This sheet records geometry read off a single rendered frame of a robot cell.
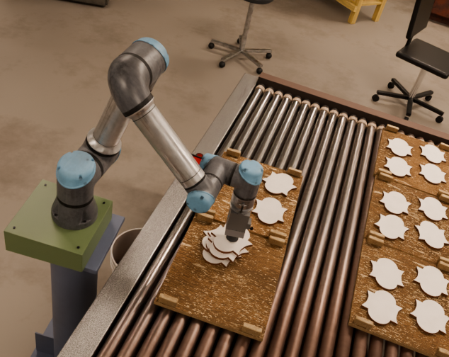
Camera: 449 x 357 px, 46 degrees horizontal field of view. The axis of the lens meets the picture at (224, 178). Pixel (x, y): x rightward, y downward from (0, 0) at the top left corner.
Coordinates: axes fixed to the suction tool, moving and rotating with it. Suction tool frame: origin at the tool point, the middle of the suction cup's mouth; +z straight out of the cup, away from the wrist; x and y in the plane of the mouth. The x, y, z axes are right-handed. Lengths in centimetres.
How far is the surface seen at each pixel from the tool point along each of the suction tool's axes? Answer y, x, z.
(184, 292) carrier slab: -21.8, 12.1, 5.9
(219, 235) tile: -0.1, 4.5, 0.4
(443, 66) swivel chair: 283, -159, 47
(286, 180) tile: 42.4, -19.5, 4.8
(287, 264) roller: 0.0, -21.4, 7.6
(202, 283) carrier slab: -17.1, 7.1, 5.9
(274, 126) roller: 84, -14, 8
